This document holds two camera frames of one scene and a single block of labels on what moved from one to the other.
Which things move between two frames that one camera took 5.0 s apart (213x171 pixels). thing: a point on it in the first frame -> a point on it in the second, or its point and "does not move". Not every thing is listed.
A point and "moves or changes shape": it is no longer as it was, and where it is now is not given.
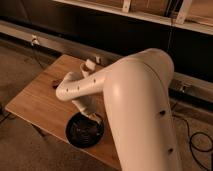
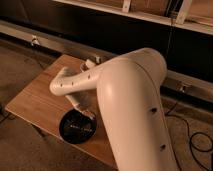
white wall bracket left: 35,40 does not move
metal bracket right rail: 182,88 does not move
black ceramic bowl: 83,131 moves or changes shape
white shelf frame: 123,8 does not move
